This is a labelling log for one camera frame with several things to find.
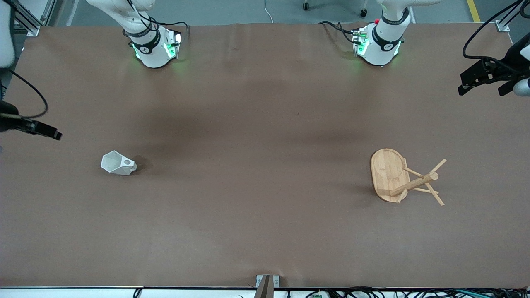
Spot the white faceted cup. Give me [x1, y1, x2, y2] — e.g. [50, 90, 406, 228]
[101, 151, 137, 176]

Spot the wooden cup rack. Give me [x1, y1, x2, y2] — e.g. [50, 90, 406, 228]
[370, 148, 448, 207]

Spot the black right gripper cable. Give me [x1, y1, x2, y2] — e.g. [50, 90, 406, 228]
[7, 69, 48, 120]

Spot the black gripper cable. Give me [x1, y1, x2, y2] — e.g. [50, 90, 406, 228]
[7, 69, 48, 120]
[462, 0, 530, 62]

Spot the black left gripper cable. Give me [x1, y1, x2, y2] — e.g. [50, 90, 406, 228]
[462, 0, 530, 62]

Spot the aluminium corner bracket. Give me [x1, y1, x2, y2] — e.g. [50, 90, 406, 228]
[495, 21, 514, 44]

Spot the aluminium frame profile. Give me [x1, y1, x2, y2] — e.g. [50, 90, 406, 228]
[12, 0, 63, 37]

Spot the black left arm base cable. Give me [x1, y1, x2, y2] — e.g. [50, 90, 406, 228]
[319, 21, 361, 44]

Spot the black arm base cable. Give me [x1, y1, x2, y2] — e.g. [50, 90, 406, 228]
[147, 20, 189, 34]
[319, 21, 361, 44]

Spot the black right arm base cable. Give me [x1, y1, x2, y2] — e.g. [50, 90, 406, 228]
[147, 20, 189, 34]

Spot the dark camera post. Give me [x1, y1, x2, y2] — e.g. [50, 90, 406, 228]
[254, 276, 274, 298]

